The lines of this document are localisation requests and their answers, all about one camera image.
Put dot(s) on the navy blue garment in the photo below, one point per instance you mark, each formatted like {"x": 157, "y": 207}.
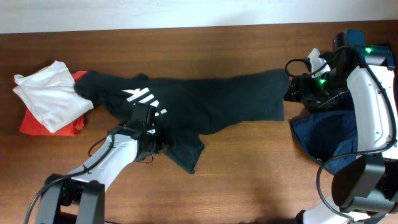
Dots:
{"x": 326, "y": 134}

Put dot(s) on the red folded shirt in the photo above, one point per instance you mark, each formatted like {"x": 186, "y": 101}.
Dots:
{"x": 31, "y": 126}

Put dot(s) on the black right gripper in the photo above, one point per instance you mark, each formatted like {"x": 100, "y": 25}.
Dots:
{"x": 301, "y": 89}

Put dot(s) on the white folded shirt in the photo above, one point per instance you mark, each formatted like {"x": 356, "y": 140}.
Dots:
{"x": 50, "y": 96}

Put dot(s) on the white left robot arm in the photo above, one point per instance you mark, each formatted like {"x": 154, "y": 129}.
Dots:
{"x": 79, "y": 196}

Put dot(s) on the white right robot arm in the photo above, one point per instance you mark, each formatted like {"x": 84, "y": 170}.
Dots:
{"x": 364, "y": 185}

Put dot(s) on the dark green Nike t-shirt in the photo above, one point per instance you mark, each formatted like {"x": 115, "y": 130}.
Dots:
{"x": 189, "y": 108}

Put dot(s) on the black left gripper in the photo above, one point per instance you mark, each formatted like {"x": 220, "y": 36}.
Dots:
{"x": 162, "y": 143}

